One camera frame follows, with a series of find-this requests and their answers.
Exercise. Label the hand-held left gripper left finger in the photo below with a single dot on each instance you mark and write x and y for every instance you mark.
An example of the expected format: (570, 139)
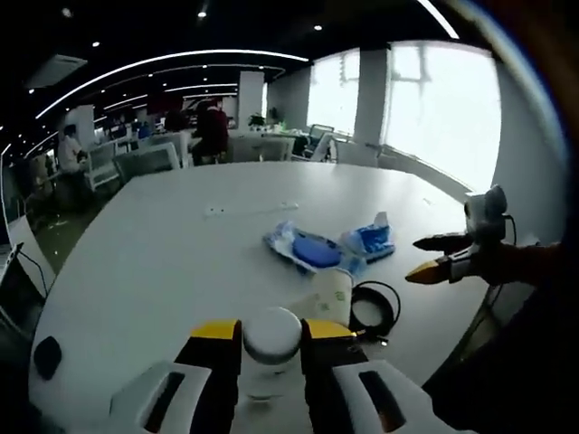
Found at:
(212, 375)

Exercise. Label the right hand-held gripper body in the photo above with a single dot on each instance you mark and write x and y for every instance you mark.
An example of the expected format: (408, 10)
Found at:
(486, 217)

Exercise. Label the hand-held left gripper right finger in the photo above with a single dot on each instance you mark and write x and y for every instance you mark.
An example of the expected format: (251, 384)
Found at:
(335, 375)

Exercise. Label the clear plastic bottle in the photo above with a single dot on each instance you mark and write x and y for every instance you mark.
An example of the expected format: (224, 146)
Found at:
(271, 339)

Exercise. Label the blue tissue packet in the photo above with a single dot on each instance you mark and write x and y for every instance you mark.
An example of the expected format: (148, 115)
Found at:
(368, 239)

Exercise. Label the beige paper cup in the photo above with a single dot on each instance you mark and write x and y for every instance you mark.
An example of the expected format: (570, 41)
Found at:
(332, 294)

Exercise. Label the blue wet wipes pack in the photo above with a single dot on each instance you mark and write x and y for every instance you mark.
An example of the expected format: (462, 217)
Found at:
(312, 251)

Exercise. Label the small black object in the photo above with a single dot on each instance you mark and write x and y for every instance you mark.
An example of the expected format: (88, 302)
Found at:
(47, 358)

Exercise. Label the wide bright window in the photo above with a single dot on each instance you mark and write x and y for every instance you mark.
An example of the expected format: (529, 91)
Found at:
(443, 113)

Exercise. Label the person's dark clothing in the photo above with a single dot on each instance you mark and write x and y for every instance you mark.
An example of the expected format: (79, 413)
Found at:
(520, 361)

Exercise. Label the black office chair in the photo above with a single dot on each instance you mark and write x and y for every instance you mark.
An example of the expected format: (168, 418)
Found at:
(316, 142)

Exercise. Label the white built-in power strip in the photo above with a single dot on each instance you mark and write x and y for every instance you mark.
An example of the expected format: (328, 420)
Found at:
(249, 210)

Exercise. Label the narrow bright window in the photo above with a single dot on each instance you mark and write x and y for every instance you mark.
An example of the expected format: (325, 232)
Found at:
(332, 90)

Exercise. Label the white office desk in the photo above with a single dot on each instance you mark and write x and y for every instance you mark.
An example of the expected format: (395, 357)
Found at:
(262, 147)

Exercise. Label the short ceiling light strip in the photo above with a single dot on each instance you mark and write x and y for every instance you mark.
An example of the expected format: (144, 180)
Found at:
(439, 16)

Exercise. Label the white mesh chair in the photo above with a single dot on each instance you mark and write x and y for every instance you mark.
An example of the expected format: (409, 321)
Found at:
(103, 165)
(149, 160)

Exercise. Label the long curved ceiling light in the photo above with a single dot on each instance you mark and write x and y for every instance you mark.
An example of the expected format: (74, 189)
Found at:
(181, 58)

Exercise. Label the ceiling air conditioner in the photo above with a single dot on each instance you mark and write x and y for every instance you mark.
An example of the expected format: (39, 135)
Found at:
(56, 71)

